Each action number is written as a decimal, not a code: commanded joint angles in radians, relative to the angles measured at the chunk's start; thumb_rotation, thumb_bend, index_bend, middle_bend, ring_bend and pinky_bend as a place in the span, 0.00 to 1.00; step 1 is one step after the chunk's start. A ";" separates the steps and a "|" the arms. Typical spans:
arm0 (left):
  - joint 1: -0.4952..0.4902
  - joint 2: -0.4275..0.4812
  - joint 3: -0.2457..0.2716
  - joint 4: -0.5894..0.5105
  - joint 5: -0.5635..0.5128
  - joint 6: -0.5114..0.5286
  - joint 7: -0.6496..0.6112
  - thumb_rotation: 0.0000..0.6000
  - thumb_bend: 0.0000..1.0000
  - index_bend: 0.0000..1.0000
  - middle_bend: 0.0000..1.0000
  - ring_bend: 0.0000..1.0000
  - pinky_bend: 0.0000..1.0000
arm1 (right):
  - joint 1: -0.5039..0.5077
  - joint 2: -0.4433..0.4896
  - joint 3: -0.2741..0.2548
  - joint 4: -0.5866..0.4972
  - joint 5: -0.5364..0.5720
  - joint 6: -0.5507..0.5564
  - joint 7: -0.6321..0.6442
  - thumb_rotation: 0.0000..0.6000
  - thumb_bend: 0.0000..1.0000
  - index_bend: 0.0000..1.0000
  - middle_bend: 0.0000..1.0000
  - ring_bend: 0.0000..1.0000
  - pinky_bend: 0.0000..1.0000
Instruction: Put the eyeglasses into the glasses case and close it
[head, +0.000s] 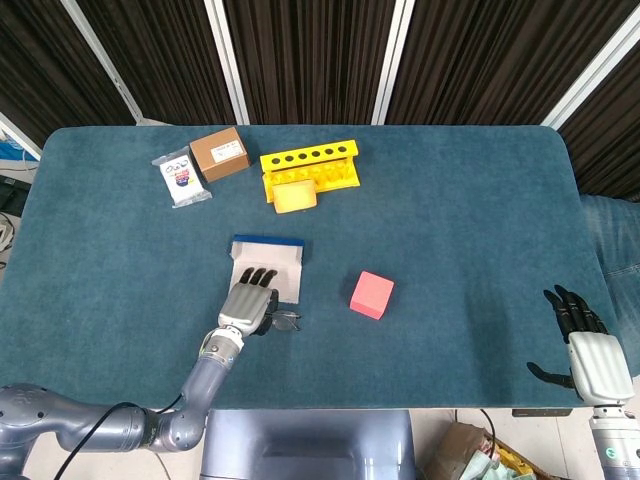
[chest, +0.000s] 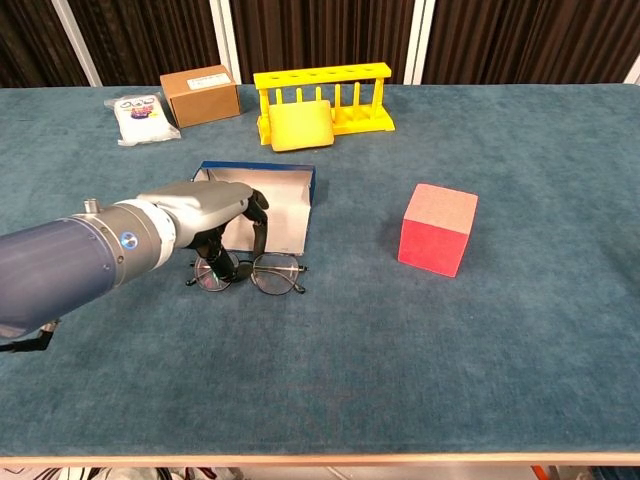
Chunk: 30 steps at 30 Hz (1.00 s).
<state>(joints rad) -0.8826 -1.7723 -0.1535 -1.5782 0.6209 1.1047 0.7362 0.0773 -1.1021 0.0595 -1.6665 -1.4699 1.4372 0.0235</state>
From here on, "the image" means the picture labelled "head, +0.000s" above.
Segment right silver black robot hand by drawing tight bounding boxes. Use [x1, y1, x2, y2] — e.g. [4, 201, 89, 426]
[527, 284, 635, 406]

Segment yellow crumpled bag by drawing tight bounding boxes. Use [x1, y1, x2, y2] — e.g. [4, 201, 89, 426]
[494, 446, 547, 480]

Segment black pleated curtain panel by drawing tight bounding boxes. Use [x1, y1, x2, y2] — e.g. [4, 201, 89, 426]
[0, 0, 135, 149]
[223, 0, 397, 126]
[387, 0, 640, 126]
[74, 0, 237, 126]
[559, 47, 640, 201]

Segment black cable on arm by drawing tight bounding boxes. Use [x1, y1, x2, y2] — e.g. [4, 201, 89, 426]
[53, 393, 184, 480]

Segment black floor device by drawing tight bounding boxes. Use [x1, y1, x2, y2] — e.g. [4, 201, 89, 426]
[0, 174, 32, 217]

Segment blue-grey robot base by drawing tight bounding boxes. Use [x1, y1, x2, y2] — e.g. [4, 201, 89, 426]
[199, 409, 417, 480]

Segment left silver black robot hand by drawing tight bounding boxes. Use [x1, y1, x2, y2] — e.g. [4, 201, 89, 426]
[218, 267, 281, 337]

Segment yellow test tube rack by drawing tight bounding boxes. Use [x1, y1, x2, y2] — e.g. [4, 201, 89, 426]
[259, 139, 362, 204]

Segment aluminium frame post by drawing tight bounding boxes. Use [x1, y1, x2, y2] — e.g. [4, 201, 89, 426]
[370, 0, 416, 126]
[203, 0, 250, 126]
[0, 110, 42, 161]
[540, 4, 640, 129]
[60, 0, 147, 126]

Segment pink foam cube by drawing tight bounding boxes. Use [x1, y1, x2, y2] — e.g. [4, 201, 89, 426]
[348, 270, 396, 321]

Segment blue printed carton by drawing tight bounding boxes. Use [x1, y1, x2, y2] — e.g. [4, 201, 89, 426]
[0, 139, 41, 163]

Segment brown cardboard box white label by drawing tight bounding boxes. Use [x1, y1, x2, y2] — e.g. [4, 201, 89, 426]
[189, 126, 252, 184]

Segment light green cloth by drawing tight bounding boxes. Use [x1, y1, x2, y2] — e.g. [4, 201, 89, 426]
[452, 448, 507, 480]

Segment grey blue glasses case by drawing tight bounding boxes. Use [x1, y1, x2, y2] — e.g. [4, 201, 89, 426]
[227, 233, 307, 305]

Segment thin black floor cable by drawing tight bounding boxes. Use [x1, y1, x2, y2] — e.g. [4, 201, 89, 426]
[478, 408, 499, 454]

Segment white cable bundle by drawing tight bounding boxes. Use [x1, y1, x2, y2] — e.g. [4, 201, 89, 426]
[0, 212, 22, 254]

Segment white plastic packet printed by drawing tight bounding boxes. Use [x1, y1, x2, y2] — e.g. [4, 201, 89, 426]
[151, 146, 213, 209]

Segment yellow sponge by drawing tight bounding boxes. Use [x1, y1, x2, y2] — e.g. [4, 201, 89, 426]
[271, 179, 320, 215]

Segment wire-frame eyeglasses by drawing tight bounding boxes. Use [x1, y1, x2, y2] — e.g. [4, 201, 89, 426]
[269, 309, 303, 333]

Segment blue felt table cloth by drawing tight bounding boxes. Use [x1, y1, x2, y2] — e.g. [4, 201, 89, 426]
[0, 124, 624, 411]

